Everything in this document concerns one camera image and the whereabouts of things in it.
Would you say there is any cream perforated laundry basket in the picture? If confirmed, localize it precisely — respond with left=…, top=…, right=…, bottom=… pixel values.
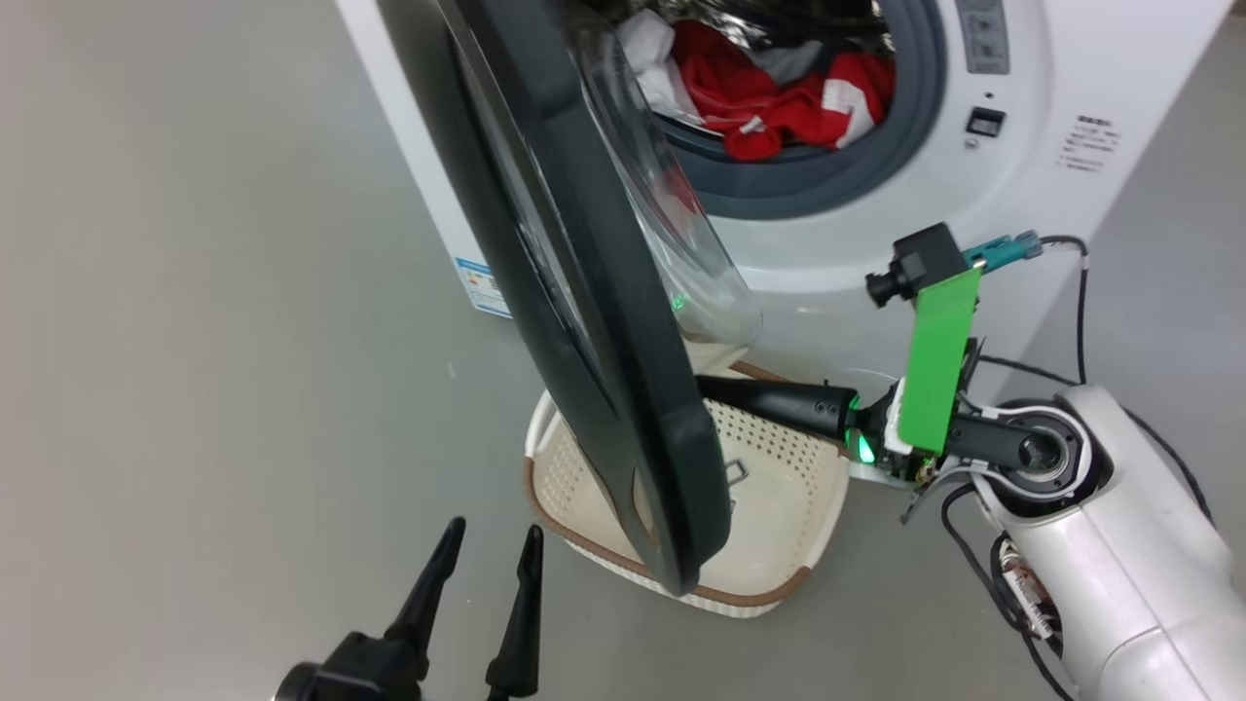
left=524, top=336, right=853, bottom=619

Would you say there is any black cable with teal plug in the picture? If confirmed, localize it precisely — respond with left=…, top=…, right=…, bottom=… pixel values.
left=964, top=232, right=1089, bottom=386

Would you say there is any red and white garment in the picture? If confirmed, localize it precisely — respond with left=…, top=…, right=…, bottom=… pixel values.
left=672, top=19, right=897, bottom=163

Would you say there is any white cloth garment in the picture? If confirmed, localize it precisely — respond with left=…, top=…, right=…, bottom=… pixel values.
left=615, top=10, right=704, bottom=124

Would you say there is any grey rubber door gasket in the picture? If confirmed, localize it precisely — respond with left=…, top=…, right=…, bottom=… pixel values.
left=662, top=0, right=947, bottom=221

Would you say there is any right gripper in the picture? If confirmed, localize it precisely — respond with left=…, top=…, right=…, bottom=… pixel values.
left=697, top=375, right=950, bottom=484

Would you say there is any perforated steel drum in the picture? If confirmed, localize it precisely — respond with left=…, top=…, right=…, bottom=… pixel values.
left=584, top=0, right=892, bottom=50

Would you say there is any blue energy label sticker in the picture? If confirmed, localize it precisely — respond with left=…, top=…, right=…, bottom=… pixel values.
left=454, top=258, right=512, bottom=319

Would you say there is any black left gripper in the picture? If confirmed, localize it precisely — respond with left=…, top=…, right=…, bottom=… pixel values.
left=275, top=516, right=544, bottom=701

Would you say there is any grey rectangular panel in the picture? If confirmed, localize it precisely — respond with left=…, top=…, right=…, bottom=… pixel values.
left=956, top=0, right=1010, bottom=76

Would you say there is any white front-load washing machine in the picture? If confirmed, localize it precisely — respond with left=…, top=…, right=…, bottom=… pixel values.
left=336, top=0, right=1235, bottom=400

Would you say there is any dark round washing machine door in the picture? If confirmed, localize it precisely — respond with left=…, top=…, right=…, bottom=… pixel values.
left=375, top=0, right=765, bottom=597

